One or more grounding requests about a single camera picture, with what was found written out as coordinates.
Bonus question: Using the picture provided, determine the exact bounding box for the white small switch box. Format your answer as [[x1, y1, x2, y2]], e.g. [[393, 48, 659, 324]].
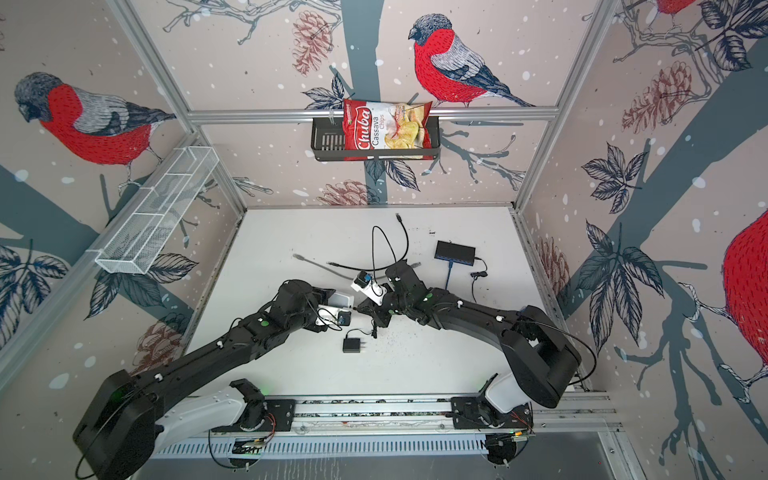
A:
[[326, 292, 354, 309]]

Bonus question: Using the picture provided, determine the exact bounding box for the red cassava chips bag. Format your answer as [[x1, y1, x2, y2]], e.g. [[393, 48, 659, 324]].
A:
[[342, 99, 439, 159]]

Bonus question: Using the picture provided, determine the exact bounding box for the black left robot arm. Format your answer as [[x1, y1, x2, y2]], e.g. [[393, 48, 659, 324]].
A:
[[73, 279, 335, 479]]

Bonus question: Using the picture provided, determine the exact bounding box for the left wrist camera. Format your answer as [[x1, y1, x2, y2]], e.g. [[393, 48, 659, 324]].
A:
[[315, 305, 352, 327]]

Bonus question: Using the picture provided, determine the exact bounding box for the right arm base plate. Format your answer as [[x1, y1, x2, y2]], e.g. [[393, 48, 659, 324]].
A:
[[450, 396, 533, 431]]

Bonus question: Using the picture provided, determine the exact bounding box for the white wire mesh shelf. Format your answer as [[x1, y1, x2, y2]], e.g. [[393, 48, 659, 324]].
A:
[[95, 146, 219, 274]]

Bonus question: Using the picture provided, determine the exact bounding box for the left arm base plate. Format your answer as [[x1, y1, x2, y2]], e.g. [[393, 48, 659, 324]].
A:
[[213, 398, 297, 434]]

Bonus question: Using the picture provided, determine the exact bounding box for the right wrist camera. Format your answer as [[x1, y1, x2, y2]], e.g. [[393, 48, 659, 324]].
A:
[[351, 271, 387, 306]]

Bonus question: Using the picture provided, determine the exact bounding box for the black ethernet cable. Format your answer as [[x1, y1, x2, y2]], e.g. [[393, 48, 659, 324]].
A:
[[327, 212, 412, 274]]

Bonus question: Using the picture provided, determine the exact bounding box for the black network switch box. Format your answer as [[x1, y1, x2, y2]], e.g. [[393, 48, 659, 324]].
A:
[[434, 241, 476, 266]]

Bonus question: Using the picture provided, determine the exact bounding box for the black wall basket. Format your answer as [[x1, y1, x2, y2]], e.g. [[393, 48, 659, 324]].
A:
[[311, 116, 441, 162]]

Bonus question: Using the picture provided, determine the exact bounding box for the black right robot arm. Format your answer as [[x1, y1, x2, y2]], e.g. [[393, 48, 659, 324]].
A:
[[351, 261, 581, 408]]

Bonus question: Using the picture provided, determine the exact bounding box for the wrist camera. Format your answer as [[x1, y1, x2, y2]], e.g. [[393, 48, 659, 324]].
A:
[[351, 271, 387, 306], [315, 305, 352, 327]]

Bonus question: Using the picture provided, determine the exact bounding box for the black power adapter with cord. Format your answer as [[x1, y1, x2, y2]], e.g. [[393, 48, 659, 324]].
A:
[[342, 322, 378, 354]]

